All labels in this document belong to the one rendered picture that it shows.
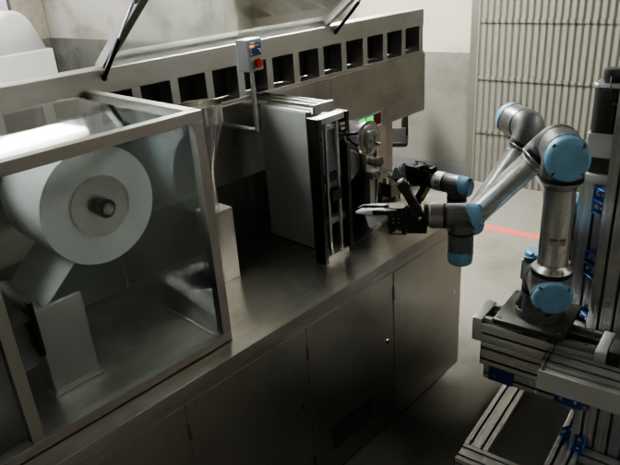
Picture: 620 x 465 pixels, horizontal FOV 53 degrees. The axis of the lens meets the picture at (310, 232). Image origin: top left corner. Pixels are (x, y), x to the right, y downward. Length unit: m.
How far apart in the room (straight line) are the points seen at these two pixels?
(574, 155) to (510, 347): 0.75
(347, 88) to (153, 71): 1.02
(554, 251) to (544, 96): 3.54
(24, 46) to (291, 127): 6.39
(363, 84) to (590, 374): 1.63
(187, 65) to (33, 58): 6.22
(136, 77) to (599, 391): 1.74
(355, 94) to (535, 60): 2.61
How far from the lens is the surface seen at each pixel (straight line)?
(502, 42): 5.40
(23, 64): 8.38
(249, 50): 2.04
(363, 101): 3.01
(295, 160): 2.32
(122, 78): 2.16
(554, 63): 5.30
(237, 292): 2.16
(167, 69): 2.25
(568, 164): 1.78
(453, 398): 3.09
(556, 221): 1.86
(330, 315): 2.16
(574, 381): 2.07
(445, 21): 5.62
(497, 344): 2.24
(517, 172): 1.94
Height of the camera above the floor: 1.95
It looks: 24 degrees down
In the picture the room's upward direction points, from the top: 4 degrees counter-clockwise
